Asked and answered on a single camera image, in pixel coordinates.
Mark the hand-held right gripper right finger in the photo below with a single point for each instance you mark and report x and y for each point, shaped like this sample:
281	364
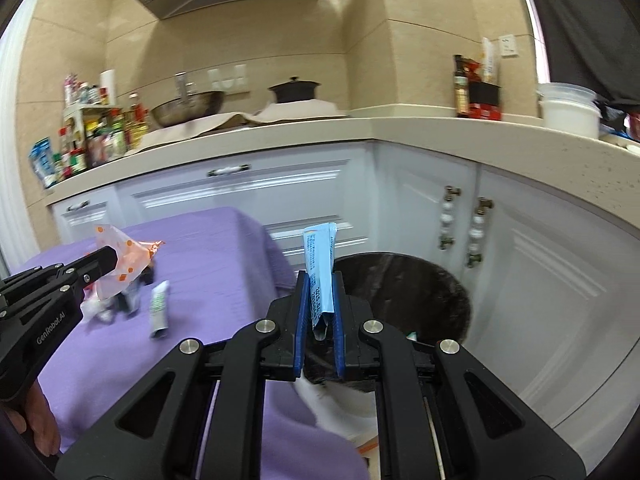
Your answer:
339	330

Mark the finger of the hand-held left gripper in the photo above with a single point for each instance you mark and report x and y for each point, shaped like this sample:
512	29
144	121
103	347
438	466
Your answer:
100	261

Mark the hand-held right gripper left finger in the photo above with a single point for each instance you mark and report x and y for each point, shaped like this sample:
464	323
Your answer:
299	325

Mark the orange dotted wrapper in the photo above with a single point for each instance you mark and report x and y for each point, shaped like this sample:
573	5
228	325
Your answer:
127	260

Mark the blue sachet packet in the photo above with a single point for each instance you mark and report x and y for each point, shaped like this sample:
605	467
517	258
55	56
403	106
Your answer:
320	270

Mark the black trash bin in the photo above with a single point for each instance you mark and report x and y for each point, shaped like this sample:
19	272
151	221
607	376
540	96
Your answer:
425	300

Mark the person's left hand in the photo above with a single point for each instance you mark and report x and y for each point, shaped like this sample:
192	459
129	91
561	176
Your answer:
35	425

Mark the small black packet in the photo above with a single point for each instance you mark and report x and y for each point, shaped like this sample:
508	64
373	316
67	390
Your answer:
127	301

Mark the white crumpled wrapper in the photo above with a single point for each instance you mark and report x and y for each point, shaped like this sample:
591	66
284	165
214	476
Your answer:
95	310

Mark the green white sachet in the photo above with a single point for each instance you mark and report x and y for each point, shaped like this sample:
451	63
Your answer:
160	310

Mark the purple tablecloth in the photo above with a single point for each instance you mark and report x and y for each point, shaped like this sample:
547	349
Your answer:
200	260

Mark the blue white plastic bag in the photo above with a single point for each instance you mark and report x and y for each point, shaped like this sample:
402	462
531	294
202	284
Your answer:
42	162

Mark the cluster of seasoning bottles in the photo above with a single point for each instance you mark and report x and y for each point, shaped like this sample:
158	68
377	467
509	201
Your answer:
100	135

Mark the steel wok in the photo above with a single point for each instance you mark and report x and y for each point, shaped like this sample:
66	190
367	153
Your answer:
185	110

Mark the paper towel roll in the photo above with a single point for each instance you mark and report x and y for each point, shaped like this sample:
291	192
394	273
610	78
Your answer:
108	87

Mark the beige stove cover cloth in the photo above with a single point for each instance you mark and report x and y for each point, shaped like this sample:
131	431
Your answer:
220	125

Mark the black lidded pot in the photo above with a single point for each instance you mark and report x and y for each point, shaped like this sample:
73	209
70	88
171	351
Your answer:
292	92

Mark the red box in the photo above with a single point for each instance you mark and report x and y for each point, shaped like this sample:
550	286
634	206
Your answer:
485	111

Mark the dark oil bottle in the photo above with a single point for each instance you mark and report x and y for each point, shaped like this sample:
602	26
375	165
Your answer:
461	90

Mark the black storage box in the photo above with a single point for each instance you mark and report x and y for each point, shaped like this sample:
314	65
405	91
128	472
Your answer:
485	94

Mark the red snack packet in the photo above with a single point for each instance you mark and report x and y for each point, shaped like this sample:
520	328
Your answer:
474	71

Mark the white paper packet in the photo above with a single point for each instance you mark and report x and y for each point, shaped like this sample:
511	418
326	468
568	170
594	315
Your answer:
490	60

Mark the white plastic tub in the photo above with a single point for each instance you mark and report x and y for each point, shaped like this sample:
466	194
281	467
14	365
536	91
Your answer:
570	120

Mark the clear lidded plastic container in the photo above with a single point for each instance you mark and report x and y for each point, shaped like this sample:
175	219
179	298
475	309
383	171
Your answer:
567	92

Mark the colourful snack packets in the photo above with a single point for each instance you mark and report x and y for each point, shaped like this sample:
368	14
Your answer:
622	125

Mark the dark cloth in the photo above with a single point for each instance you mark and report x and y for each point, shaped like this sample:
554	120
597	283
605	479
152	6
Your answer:
590	20

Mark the white door frame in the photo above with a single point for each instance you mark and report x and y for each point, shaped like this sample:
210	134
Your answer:
12	160

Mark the white wall outlet cover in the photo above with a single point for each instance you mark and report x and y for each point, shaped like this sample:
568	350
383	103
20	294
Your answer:
241	77

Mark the white wall socket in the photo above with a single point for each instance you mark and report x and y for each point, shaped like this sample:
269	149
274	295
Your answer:
508	45

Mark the white window frame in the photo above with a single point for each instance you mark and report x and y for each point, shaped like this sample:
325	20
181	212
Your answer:
532	10

